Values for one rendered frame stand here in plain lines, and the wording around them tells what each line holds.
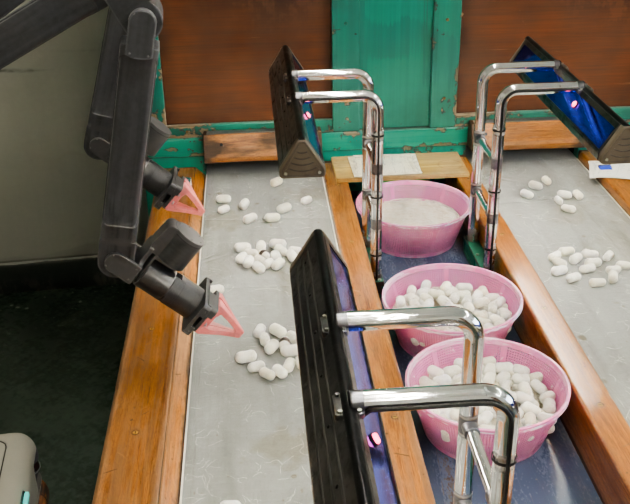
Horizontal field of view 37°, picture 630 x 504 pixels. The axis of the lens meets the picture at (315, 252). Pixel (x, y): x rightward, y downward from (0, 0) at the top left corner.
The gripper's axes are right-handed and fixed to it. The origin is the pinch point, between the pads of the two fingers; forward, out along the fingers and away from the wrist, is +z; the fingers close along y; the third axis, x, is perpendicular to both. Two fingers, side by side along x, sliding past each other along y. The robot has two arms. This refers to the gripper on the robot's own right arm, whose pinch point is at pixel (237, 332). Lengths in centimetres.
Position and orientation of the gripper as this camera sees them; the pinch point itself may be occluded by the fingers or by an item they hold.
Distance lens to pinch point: 159.2
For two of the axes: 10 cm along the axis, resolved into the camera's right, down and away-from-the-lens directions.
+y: -0.7, -4.4, 8.9
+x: -6.4, 7.1, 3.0
